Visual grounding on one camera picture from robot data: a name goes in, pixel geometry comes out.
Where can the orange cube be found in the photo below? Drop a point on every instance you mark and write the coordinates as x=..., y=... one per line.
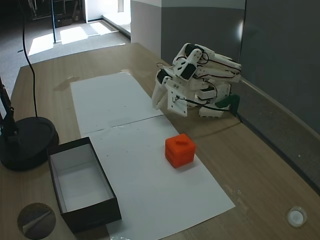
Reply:
x=180, y=152

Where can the dark vertical pole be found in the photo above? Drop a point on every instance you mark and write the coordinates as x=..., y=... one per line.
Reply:
x=53, y=22

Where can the white round cap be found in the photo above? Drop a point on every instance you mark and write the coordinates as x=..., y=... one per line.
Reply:
x=297, y=216

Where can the black desk lamp stand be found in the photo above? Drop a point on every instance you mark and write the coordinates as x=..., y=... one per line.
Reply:
x=27, y=145

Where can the white paper sheet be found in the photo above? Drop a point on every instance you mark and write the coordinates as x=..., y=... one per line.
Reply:
x=155, y=195
x=110, y=102

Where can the brown cardboard box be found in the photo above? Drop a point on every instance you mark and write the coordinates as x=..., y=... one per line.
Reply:
x=87, y=207

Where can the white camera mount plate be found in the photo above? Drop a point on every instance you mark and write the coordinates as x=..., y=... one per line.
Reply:
x=178, y=107

